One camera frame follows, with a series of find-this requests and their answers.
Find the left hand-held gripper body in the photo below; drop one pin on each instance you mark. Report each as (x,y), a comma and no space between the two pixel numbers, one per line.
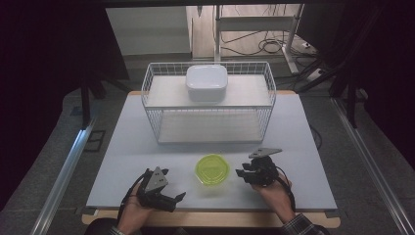
(155,192)

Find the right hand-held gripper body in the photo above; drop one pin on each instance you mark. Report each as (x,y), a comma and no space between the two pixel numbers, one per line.
(264,169)

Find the green round container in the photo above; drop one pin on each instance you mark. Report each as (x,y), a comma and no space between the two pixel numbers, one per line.
(212,169)

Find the white square container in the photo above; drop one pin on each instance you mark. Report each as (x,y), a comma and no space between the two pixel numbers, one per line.
(206,81)

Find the person's left hand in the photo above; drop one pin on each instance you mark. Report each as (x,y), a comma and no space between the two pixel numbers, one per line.
(135,213)

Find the person's right hand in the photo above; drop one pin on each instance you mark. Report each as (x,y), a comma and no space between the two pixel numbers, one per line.
(274,199)

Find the black stand leg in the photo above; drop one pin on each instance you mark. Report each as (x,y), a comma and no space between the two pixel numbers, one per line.
(85,104)
(351,104)

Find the white power strip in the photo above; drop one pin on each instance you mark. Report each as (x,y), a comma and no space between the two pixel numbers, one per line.
(315,75)

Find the white board panel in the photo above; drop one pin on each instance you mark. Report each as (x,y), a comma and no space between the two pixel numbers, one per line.
(147,31)

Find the aluminium rail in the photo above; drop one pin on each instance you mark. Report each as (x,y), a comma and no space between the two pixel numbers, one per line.
(372,163)
(65,176)

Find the white metal desk frame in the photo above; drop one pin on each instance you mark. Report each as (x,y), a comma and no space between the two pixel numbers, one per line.
(254,23)

